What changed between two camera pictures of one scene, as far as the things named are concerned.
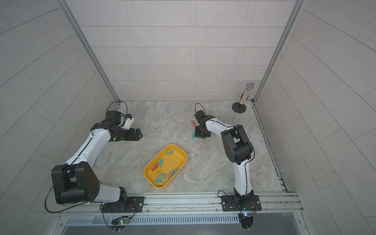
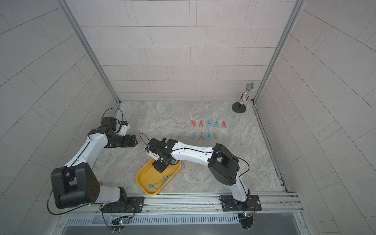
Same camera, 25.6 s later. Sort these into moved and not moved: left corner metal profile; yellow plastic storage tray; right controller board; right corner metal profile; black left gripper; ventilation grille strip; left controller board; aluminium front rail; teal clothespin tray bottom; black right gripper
Moved: teal clothespin tray bottom; black left gripper; yellow plastic storage tray; black right gripper
Not moved: right controller board; aluminium front rail; right corner metal profile; left corner metal profile; left controller board; ventilation grille strip
